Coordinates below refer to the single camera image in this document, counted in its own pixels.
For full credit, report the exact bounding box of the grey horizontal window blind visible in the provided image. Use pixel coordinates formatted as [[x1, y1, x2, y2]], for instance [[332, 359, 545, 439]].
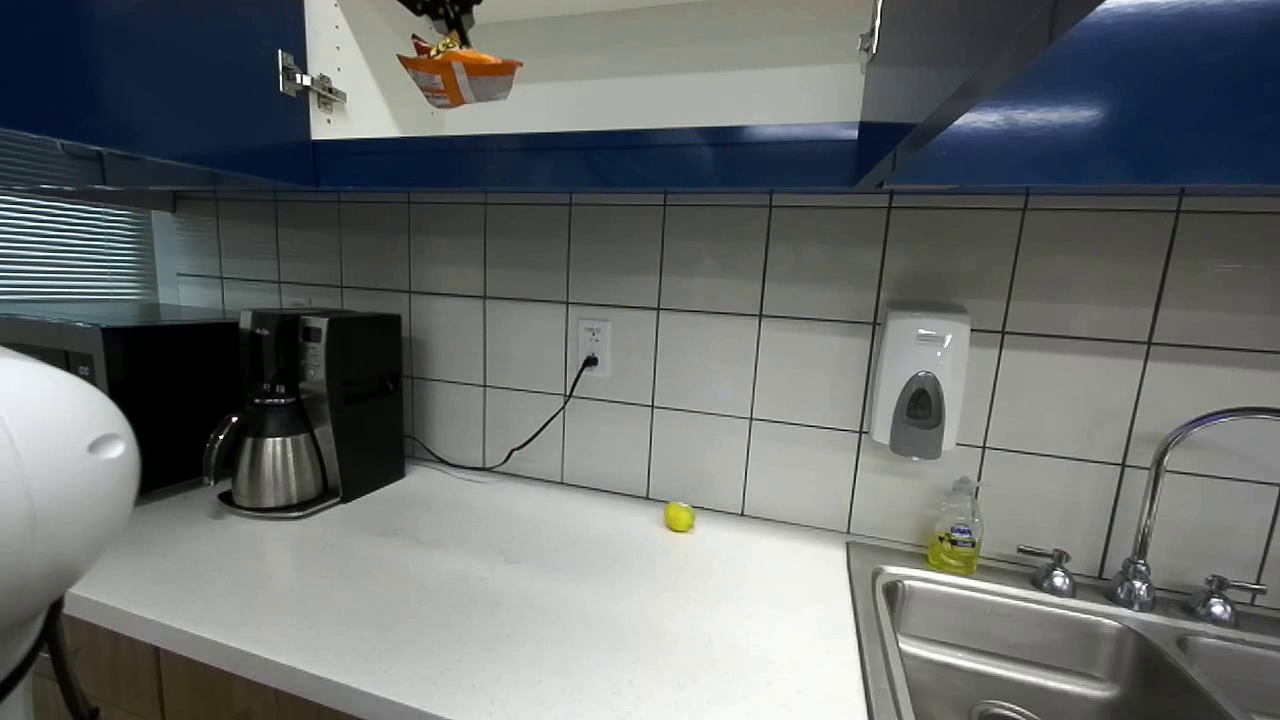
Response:
[[0, 191, 165, 322]]

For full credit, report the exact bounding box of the blue cabinet door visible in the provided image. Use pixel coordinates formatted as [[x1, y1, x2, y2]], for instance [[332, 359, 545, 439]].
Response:
[[0, 0, 313, 184], [856, 0, 1109, 191]]

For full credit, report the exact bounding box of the white wall outlet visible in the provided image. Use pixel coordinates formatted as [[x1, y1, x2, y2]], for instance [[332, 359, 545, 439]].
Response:
[[567, 311, 617, 386]]

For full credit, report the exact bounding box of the black microwave oven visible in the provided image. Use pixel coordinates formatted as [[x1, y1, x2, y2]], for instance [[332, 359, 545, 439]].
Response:
[[0, 317, 248, 505]]

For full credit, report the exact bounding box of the blue wall cabinet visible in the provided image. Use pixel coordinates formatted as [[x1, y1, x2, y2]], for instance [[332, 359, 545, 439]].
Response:
[[299, 0, 891, 195], [891, 0, 1280, 195]]

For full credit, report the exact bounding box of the chrome sink faucet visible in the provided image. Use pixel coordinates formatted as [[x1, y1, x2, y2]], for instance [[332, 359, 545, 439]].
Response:
[[1012, 403, 1280, 628]]

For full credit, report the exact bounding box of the yellow dish soap bottle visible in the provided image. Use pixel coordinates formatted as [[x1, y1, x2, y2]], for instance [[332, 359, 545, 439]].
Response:
[[926, 475, 987, 581]]

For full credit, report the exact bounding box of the stainless steel double sink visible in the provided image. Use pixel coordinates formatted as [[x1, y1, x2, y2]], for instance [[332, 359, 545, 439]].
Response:
[[846, 536, 1280, 720]]

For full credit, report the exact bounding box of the black power cord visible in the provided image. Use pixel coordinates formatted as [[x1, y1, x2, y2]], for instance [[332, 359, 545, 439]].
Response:
[[403, 351, 604, 475]]

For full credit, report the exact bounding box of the orange Cheetos snack packet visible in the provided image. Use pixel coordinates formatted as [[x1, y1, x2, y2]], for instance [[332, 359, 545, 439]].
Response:
[[395, 41, 527, 114]]

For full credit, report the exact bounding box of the wooden base cabinet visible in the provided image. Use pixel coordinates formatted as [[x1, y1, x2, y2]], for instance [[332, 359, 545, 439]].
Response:
[[32, 611, 356, 720]]

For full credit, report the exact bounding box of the stainless steel coffee carafe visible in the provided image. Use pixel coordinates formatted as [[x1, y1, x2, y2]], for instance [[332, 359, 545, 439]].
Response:
[[201, 386, 335, 515]]

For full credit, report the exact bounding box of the black steel coffee maker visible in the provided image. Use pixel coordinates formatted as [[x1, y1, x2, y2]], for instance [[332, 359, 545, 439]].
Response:
[[235, 310, 408, 515]]

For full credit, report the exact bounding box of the white wall soap dispenser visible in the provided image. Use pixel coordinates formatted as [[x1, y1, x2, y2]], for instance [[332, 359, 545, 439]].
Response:
[[874, 311, 975, 464]]

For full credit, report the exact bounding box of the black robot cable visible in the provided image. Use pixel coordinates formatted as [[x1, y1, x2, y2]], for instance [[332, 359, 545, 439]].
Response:
[[0, 596, 105, 720]]

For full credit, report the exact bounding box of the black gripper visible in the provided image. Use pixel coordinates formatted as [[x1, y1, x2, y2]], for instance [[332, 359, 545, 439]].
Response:
[[395, 0, 483, 56]]

